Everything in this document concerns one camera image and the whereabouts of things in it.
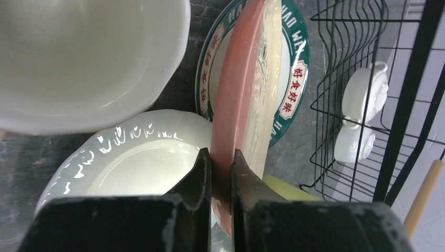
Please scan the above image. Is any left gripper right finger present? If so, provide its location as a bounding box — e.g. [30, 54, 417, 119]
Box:
[231, 150, 412, 251]

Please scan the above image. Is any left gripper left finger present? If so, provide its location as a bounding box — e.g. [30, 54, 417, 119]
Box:
[19, 148, 211, 251]

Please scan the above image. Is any white scalloped plate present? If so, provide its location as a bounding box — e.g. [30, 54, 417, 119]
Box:
[36, 110, 212, 211]

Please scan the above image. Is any white bowl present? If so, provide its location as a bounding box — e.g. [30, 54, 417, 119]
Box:
[334, 117, 376, 163]

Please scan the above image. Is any pink and cream plate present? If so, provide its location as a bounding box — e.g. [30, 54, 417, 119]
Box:
[210, 1, 282, 236]

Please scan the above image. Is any white cup with handle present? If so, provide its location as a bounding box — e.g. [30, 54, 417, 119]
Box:
[342, 61, 388, 123]

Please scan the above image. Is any pink mug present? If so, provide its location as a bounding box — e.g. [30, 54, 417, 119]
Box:
[1, 1, 191, 135]

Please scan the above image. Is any yellow green mug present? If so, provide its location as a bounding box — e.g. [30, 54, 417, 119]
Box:
[262, 175, 320, 201]

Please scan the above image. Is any black wire dish rack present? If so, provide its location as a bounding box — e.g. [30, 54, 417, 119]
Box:
[299, 0, 445, 240]

